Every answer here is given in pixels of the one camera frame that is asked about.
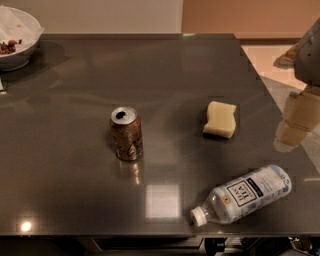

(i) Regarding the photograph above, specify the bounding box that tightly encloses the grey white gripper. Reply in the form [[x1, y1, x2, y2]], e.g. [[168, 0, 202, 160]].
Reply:
[[273, 18, 320, 153]]

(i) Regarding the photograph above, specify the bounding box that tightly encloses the pale yellow sponge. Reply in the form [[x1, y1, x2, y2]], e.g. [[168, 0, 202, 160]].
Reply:
[[203, 101, 236, 139]]

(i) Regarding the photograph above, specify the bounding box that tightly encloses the clear plastic water bottle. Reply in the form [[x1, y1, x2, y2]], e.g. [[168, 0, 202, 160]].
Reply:
[[190, 165, 292, 227]]

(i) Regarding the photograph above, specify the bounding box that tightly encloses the brown soda can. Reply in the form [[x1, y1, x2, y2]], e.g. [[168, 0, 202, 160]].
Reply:
[[110, 106, 143, 161]]

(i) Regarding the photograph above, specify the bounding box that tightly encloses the white bowl with food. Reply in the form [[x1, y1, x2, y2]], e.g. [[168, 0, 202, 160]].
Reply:
[[0, 5, 44, 71]]

